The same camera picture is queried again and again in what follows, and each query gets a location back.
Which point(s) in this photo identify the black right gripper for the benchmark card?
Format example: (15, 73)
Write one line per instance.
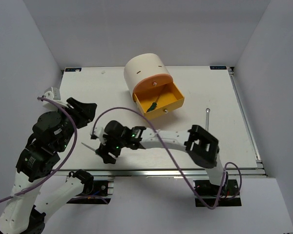
(108, 158)

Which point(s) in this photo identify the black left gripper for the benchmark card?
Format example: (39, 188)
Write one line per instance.
(85, 112)

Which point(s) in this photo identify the large green-handled screwdriver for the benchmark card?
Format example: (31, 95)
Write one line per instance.
(89, 147)

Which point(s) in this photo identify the long green screwdriver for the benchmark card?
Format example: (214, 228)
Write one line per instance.
(154, 104)

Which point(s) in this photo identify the yellow drawer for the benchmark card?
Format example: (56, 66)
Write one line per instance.
(170, 100)

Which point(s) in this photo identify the orange drawer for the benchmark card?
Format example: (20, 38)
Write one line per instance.
(153, 81)

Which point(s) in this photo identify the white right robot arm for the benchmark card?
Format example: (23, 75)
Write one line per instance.
(198, 143)

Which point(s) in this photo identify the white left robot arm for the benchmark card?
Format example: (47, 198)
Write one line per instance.
(34, 167)

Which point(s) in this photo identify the cream drawer cabinet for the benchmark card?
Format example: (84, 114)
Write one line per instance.
(141, 67)

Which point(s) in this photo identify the silver open-end wrench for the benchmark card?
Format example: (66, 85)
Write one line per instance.
(207, 119)

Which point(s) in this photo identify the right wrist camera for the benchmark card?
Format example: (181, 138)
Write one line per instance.
(98, 133)

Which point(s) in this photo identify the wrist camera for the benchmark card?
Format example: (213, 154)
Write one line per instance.
(53, 94)
(98, 133)

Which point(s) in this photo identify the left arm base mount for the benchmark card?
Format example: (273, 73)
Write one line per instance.
(100, 192)

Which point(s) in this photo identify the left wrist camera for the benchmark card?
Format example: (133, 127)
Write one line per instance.
(53, 94)

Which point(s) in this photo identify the aluminium table rail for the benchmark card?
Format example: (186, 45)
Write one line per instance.
(201, 172)

